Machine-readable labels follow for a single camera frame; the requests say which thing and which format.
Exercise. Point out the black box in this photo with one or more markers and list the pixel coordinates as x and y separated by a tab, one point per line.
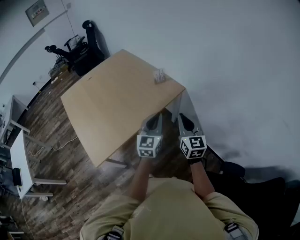
17	177

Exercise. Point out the grey wall panel box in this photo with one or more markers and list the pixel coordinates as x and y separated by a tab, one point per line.
37	11

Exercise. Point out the person's left forearm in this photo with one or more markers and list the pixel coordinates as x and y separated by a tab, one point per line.
140	178

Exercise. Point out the person's right forearm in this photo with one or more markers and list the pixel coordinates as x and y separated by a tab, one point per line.
201	182

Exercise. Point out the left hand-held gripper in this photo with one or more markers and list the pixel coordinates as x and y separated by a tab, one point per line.
150	145

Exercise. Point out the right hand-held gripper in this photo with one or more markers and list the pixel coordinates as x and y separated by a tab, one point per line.
193	146

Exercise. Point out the white wall conduit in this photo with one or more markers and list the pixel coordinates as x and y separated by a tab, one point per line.
23	48

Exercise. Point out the white desk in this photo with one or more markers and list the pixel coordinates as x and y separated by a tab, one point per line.
20	159
17	106

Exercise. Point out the clear plastic bag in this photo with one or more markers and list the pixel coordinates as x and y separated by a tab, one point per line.
160	77

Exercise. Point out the cardboard box with items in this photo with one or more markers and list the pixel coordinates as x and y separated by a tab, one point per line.
57	70

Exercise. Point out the light wooden table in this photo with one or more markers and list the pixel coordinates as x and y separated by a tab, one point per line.
112	98

